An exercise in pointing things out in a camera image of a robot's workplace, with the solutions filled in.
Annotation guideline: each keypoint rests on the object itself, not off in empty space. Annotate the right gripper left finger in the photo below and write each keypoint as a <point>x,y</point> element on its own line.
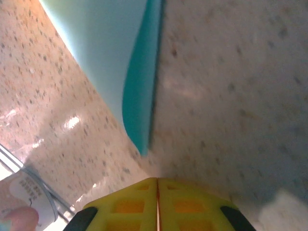
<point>125,211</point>

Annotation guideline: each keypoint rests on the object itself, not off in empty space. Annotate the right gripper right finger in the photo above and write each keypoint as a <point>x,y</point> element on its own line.
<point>190,211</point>

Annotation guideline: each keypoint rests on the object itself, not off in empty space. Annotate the light blue paper sheet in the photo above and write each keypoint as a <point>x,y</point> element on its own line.
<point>101,48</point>

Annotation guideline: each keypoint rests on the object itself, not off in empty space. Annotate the white paper cup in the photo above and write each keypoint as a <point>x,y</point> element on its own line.
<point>24,199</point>

